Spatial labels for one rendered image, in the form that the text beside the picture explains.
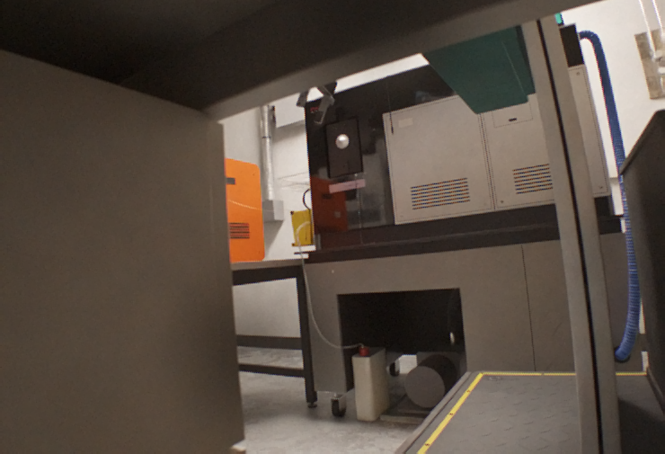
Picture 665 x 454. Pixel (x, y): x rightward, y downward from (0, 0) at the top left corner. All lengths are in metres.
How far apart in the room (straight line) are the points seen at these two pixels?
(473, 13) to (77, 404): 0.29
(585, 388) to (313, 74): 0.66
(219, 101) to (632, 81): 2.71
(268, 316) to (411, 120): 2.32
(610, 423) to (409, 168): 1.20
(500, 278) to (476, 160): 0.44
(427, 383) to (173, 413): 1.58
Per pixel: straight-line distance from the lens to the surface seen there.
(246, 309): 3.74
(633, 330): 1.51
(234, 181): 1.75
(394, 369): 2.48
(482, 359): 1.60
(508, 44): 0.85
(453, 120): 1.70
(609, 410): 0.80
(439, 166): 1.67
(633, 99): 2.86
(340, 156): 1.87
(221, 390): 0.33
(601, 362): 0.78
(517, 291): 1.54
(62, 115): 0.27
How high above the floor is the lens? 0.69
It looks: 8 degrees up
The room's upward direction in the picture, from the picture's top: 5 degrees counter-clockwise
